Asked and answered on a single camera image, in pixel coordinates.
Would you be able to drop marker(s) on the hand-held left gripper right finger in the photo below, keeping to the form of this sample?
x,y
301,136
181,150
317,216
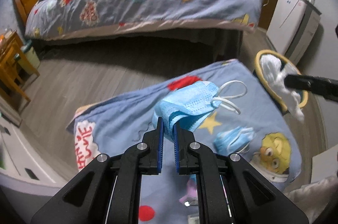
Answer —
x,y
176,150

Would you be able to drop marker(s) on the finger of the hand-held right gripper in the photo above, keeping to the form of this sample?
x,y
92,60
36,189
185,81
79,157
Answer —
x,y
303,82

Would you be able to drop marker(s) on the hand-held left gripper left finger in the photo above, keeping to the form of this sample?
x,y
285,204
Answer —
x,y
159,150

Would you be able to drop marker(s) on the purple packet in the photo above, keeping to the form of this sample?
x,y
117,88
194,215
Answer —
x,y
191,188

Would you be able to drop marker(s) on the blue face mask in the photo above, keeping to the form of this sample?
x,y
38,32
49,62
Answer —
x,y
229,138
190,102

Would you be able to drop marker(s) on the yellow rimmed teal trash bin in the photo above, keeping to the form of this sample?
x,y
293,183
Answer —
x,y
256,64

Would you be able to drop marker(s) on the blue printed cartoon cloth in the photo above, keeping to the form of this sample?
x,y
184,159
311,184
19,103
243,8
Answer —
x,y
118,121

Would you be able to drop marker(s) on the white box appliance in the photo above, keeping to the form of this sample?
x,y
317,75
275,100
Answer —
x,y
285,20

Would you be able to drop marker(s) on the wooden cabinet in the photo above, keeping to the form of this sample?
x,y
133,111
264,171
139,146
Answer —
x,y
269,13

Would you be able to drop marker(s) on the pale green waste bin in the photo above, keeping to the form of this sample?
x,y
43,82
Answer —
x,y
30,55

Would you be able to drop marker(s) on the wooden nightstand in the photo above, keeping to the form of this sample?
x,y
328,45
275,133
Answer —
x,y
10,60

